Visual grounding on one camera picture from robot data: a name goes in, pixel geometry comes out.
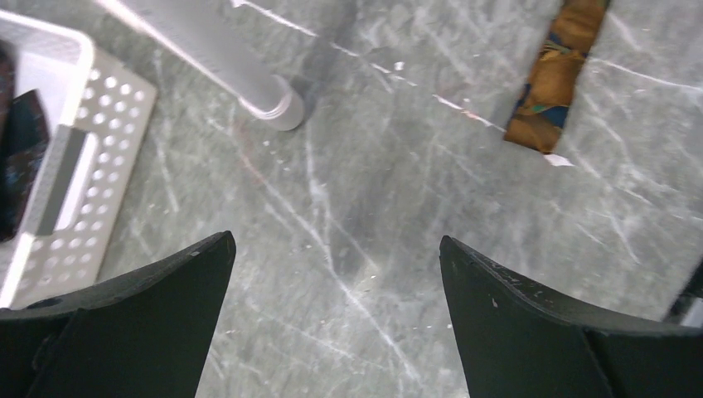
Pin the dark brown patterned tie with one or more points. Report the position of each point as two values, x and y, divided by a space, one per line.
24 140

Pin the white perforated plastic basket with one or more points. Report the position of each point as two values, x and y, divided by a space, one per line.
97 111

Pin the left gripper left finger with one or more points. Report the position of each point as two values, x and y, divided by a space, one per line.
145 333

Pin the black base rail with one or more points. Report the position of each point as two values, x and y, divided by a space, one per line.
687 309

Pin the colourful patterned tie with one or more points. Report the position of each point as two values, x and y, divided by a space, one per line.
540 113

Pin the white PVC pipe frame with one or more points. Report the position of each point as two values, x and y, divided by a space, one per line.
193 31

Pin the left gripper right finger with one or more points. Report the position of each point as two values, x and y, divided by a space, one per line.
519 338

